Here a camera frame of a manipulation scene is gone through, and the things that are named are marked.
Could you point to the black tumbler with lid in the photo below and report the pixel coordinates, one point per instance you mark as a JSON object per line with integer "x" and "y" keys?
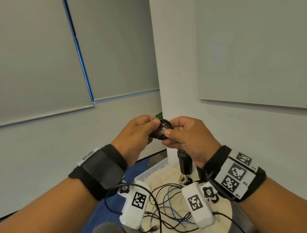
{"x": 184, "y": 165}

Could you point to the clear plastic storage bin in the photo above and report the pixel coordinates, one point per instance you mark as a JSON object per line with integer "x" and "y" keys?
{"x": 151, "y": 171}

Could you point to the round white table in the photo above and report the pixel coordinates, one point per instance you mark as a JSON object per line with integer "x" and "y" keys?
{"x": 225, "y": 208}

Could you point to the large leafy green plant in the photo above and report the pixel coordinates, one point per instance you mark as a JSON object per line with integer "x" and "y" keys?
{"x": 159, "y": 116}

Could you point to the person's left hand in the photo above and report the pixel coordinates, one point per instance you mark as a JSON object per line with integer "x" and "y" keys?
{"x": 134, "y": 139}

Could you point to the person's dark trousers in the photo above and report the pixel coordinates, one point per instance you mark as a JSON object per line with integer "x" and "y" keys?
{"x": 105, "y": 228}

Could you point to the person's right hand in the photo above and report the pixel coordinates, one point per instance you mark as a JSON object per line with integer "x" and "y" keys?
{"x": 194, "y": 141}

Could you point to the white wall whiteboard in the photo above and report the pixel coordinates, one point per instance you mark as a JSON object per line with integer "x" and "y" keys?
{"x": 251, "y": 48}

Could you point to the small potted grass plant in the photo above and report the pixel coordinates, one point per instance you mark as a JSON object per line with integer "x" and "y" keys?
{"x": 201, "y": 175}

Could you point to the person's right forearm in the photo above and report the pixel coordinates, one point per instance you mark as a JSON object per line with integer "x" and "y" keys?
{"x": 275, "y": 208}

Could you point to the person's left forearm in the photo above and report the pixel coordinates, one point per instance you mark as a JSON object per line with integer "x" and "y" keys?
{"x": 43, "y": 208}

